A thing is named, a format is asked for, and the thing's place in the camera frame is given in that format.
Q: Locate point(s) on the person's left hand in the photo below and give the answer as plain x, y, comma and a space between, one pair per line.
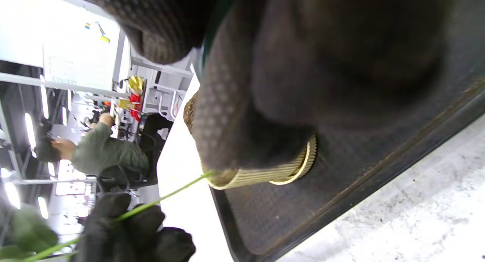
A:
125, 239

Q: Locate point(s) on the person's right hand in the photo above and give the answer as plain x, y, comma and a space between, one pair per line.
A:
341, 65

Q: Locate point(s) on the red artificial rose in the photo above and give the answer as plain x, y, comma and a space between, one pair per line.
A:
170, 194

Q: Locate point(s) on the black swivel chair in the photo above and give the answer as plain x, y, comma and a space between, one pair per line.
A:
151, 141

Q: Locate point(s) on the dark brown plastic tray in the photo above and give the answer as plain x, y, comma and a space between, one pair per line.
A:
341, 186

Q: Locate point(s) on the red and yellow figure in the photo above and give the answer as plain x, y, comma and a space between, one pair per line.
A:
135, 103

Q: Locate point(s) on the gold ribbed flower pot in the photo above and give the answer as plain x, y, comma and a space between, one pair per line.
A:
257, 177

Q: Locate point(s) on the white metal rack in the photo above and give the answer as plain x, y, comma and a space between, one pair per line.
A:
166, 95

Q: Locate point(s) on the white poster board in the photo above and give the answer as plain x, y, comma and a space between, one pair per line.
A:
79, 61

